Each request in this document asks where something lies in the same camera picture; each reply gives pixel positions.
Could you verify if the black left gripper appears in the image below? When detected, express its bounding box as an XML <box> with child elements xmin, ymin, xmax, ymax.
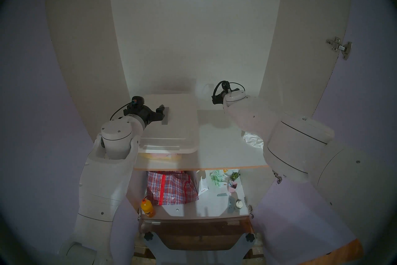
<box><xmin>136</xmin><ymin>104</ymin><xmax>166</xmax><ymax>127</ymax></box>

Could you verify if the white bin lid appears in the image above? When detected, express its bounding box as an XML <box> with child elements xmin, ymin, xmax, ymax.
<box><xmin>138</xmin><ymin>94</ymin><xmax>199</xmax><ymax>154</ymax></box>

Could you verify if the clear plastic storage bin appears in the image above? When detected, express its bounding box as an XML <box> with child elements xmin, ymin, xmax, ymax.
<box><xmin>145</xmin><ymin>151</ymin><xmax>183</xmax><ymax>161</ymax></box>

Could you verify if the white garment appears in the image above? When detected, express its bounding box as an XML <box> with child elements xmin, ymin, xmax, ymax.
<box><xmin>241</xmin><ymin>131</ymin><xmax>265</xmax><ymax>148</ymax></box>

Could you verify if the pale yellow folded cloth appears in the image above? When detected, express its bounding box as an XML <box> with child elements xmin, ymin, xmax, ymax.
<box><xmin>146</xmin><ymin>153</ymin><xmax>181</xmax><ymax>161</ymax></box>

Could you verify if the red plaid woven bag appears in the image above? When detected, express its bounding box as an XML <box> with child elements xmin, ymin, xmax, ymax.
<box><xmin>146</xmin><ymin>171</ymin><xmax>199</xmax><ymax>206</ymax></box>

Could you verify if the white wardrobe cabinet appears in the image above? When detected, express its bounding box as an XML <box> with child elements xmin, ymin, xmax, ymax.
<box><xmin>45</xmin><ymin>0</ymin><xmax>354</xmax><ymax>221</ymax></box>

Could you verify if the green patterned soft pack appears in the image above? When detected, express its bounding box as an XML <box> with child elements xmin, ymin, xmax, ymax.
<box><xmin>210</xmin><ymin>171</ymin><xmax>228</xmax><ymax>188</ymax></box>

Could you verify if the orange bottle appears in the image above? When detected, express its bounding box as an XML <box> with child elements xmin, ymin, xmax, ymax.
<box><xmin>141</xmin><ymin>199</ymin><xmax>155</xmax><ymax>218</ymax></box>

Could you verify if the lavender cabinet door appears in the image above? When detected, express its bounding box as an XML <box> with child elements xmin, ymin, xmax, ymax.
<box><xmin>0</xmin><ymin>0</ymin><xmax>146</xmax><ymax>265</ymax></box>
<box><xmin>248</xmin><ymin>0</ymin><xmax>397</xmax><ymax>260</ymax></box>

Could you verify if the brown wooden board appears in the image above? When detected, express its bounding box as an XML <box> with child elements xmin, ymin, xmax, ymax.
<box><xmin>141</xmin><ymin>219</ymin><xmax>253</xmax><ymax>251</ymax></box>

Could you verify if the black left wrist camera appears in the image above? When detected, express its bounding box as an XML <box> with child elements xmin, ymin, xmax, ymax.
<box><xmin>123</xmin><ymin>97</ymin><xmax>145</xmax><ymax>116</ymax></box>

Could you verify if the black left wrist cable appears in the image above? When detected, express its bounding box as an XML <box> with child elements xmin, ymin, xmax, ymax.
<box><xmin>110</xmin><ymin>102</ymin><xmax>132</xmax><ymax>121</ymax></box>

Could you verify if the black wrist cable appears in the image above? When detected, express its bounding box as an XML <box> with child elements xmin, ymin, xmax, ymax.
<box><xmin>110</xmin><ymin>102</ymin><xmax>132</xmax><ymax>121</ymax></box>
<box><xmin>212</xmin><ymin>81</ymin><xmax>245</xmax><ymax>98</ymax></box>

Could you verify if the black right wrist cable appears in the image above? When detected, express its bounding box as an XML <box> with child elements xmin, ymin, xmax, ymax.
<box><xmin>212</xmin><ymin>81</ymin><xmax>245</xmax><ymax>98</ymax></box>

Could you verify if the grey robot base frame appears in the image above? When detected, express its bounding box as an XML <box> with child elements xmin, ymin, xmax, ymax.
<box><xmin>144</xmin><ymin>236</ymin><xmax>258</xmax><ymax>265</ymax></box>

